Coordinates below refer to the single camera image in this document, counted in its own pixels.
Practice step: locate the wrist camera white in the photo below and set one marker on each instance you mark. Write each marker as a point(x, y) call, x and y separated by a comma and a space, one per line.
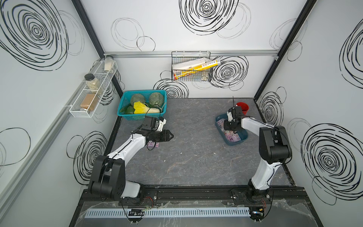
point(160, 125)
point(229, 116)

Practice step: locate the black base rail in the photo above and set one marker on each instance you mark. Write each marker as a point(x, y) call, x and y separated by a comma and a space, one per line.
point(239, 195)

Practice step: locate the clear lid jar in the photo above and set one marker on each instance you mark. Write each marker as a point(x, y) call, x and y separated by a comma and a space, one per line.
point(108, 63)

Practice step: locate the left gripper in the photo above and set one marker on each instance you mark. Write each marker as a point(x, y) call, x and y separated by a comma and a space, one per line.
point(166, 138)

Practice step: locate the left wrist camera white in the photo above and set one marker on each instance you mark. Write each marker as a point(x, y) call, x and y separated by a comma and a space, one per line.
point(160, 125)

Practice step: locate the black lid spice jar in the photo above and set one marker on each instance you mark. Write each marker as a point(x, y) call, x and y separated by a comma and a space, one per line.
point(92, 82)

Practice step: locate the green toy cucumber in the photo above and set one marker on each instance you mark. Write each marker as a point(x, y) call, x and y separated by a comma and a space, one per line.
point(127, 110)

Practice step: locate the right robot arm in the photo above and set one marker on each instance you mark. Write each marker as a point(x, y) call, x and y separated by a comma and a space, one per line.
point(274, 149)

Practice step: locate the teal plastic basket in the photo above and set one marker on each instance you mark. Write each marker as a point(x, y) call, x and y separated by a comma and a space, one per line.
point(125, 101)

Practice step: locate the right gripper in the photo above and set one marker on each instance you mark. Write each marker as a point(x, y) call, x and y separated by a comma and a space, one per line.
point(226, 127)

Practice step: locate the red cup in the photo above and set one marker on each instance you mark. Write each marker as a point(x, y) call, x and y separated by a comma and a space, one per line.
point(244, 107)

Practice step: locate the white slotted cable duct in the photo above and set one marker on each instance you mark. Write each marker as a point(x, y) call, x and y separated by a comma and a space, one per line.
point(169, 213)

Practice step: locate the white paper package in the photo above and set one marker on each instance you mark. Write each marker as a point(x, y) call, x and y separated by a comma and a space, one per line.
point(190, 64)

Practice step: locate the purple Kuromi sticker sheet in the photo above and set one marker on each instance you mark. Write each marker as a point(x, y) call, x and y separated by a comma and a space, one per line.
point(152, 144)

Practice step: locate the green melon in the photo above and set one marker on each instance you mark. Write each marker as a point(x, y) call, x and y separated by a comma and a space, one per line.
point(156, 100)
point(137, 98)

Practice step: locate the left green melon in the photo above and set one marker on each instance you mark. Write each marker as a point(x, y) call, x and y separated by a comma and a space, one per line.
point(137, 98)

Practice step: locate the yellow foil box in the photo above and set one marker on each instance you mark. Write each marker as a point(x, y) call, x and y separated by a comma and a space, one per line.
point(195, 68)

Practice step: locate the white wire wall shelf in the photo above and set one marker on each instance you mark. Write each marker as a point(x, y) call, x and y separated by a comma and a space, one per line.
point(106, 93)

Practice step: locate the right green melon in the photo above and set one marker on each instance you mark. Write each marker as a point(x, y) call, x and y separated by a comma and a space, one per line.
point(156, 100)

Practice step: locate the dark teal storage box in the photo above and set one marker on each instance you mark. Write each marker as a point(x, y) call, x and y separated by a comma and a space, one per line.
point(243, 134)

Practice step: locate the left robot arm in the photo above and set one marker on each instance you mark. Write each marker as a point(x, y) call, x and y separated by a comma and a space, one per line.
point(108, 177)

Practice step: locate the black wire wall basket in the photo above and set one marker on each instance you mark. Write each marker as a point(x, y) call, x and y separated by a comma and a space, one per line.
point(183, 56)

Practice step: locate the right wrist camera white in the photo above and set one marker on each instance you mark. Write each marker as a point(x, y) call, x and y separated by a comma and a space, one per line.
point(229, 116)

